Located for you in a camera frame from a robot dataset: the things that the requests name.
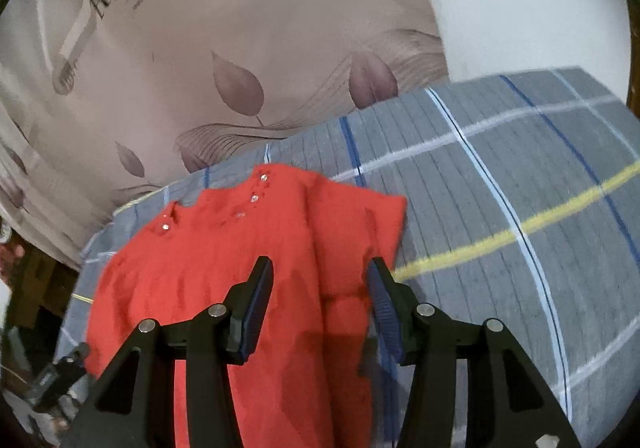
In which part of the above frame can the brown cardboard box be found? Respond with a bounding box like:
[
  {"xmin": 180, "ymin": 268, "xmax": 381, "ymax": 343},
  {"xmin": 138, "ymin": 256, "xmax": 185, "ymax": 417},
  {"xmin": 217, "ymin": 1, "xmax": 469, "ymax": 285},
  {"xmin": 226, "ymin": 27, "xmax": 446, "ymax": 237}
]
[{"xmin": 0, "ymin": 243, "xmax": 81, "ymax": 334}]

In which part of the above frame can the beige leaf print curtain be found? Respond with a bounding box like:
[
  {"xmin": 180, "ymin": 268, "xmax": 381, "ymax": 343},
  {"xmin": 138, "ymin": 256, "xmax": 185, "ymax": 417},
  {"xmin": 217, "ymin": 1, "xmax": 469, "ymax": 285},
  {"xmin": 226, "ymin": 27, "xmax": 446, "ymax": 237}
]
[{"xmin": 0, "ymin": 0, "xmax": 451, "ymax": 271}]

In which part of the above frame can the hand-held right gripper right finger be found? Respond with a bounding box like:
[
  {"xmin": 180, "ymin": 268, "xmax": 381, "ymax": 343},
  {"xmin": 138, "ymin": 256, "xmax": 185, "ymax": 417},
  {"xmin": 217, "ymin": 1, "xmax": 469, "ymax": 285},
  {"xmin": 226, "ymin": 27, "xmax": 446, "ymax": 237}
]
[{"xmin": 366, "ymin": 256, "xmax": 582, "ymax": 448}]

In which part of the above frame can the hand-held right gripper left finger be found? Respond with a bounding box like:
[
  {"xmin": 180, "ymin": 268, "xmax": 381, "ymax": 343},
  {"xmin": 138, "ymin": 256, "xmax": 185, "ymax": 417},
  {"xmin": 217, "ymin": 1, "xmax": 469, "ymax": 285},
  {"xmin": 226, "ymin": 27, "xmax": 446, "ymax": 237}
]
[{"xmin": 60, "ymin": 255, "xmax": 275, "ymax": 448}]

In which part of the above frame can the red knit sweater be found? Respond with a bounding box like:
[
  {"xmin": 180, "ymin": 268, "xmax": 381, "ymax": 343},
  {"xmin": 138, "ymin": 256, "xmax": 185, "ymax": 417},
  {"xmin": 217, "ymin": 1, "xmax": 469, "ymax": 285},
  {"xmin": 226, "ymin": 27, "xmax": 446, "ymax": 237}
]
[{"xmin": 85, "ymin": 164, "xmax": 408, "ymax": 448}]

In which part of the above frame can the grey plaid bed sheet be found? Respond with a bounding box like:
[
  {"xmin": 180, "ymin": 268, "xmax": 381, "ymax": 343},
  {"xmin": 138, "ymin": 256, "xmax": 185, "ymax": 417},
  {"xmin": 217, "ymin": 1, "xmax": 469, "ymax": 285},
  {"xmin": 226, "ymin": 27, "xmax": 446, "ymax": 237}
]
[{"xmin": 52, "ymin": 68, "xmax": 640, "ymax": 448}]

